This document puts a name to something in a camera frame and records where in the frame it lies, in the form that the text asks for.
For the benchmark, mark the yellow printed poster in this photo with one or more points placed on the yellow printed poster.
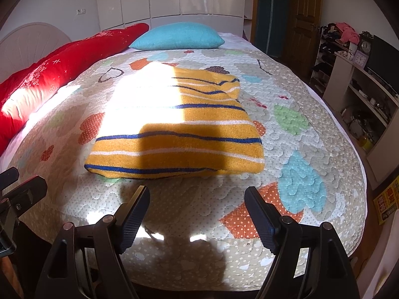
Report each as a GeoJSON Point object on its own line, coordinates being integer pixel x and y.
{"type": "Point", "coordinates": [387, 204]}

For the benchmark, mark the brown wooden door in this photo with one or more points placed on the brown wooden door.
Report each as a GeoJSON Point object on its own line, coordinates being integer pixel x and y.
{"type": "Point", "coordinates": [304, 12]}

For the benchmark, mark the white shelf unit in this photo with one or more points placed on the white shelf unit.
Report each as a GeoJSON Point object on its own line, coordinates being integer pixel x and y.
{"type": "Point", "coordinates": [339, 78]}

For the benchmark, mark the red embroidered quilt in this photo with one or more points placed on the red embroidered quilt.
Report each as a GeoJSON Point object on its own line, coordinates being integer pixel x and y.
{"type": "Point", "coordinates": [46, 68]}

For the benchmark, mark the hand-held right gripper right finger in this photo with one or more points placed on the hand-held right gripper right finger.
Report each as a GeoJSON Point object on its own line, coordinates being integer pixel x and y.
{"type": "Point", "coordinates": [265, 221]}

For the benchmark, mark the blue pillow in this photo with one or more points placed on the blue pillow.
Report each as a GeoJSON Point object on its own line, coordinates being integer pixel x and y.
{"type": "Point", "coordinates": [179, 35]}

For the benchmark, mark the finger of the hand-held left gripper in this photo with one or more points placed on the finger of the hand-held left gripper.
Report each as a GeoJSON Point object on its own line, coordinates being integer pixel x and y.
{"type": "Point", "coordinates": [9, 176]}
{"type": "Point", "coordinates": [26, 191]}

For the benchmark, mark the white wall socket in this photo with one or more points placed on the white wall socket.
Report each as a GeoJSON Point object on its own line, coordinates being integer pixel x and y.
{"type": "Point", "coordinates": [80, 11]}

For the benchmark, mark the pink clothes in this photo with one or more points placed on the pink clothes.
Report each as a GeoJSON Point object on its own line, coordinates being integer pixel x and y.
{"type": "Point", "coordinates": [347, 32]}

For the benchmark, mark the black television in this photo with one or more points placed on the black television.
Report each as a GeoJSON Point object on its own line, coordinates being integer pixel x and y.
{"type": "Point", "coordinates": [383, 59]}

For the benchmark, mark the yellow bottle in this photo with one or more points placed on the yellow bottle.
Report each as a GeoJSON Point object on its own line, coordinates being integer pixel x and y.
{"type": "Point", "coordinates": [365, 142]}

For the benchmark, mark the small white alarm clock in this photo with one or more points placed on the small white alarm clock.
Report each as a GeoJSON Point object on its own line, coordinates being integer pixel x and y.
{"type": "Point", "coordinates": [361, 58]}

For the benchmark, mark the quilted heart pattern bedspread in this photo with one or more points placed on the quilted heart pattern bedspread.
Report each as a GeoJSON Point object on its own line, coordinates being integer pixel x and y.
{"type": "Point", "coordinates": [280, 124]}

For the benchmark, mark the yellow striped knit sweater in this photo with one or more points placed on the yellow striped knit sweater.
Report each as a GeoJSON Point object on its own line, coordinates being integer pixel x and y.
{"type": "Point", "coordinates": [174, 152]}

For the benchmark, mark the shoe rack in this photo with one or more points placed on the shoe rack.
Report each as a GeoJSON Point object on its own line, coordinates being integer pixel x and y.
{"type": "Point", "coordinates": [324, 56]}

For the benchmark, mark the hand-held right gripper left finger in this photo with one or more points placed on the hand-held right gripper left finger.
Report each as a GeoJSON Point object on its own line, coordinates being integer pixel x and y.
{"type": "Point", "coordinates": [134, 221]}

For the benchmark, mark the ornate dark table clock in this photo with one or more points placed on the ornate dark table clock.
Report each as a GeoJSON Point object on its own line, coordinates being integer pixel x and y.
{"type": "Point", "coordinates": [366, 45]}

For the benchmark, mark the dark green fabric wardrobe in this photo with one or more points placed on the dark green fabric wardrobe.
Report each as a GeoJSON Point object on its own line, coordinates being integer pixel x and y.
{"type": "Point", "coordinates": [268, 12]}

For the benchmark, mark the white round headboard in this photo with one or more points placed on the white round headboard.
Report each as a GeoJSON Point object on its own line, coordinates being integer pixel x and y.
{"type": "Point", "coordinates": [34, 37]}

